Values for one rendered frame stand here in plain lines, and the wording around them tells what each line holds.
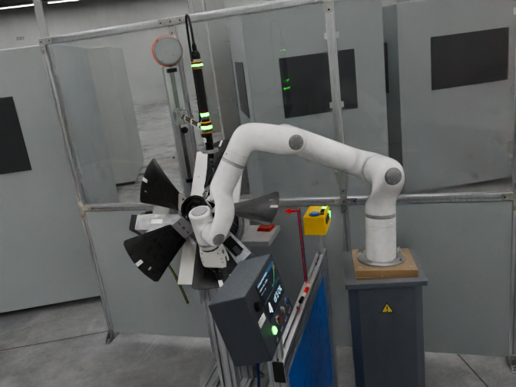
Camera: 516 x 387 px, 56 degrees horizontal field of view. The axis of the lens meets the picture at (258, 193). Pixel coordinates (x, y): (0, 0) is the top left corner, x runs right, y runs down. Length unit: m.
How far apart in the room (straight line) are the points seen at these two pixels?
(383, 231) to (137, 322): 2.11
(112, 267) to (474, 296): 2.24
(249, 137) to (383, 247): 0.69
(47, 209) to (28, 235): 0.27
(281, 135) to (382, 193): 0.45
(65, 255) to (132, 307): 0.92
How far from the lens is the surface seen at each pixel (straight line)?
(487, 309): 2.96
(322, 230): 2.23
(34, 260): 4.26
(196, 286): 1.97
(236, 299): 1.23
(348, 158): 1.83
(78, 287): 4.28
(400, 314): 2.01
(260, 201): 2.07
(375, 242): 1.96
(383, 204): 1.91
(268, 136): 1.72
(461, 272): 2.84
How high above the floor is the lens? 1.83
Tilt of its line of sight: 16 degrees down
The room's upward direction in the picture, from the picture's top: 7 degrees counter-clockwise
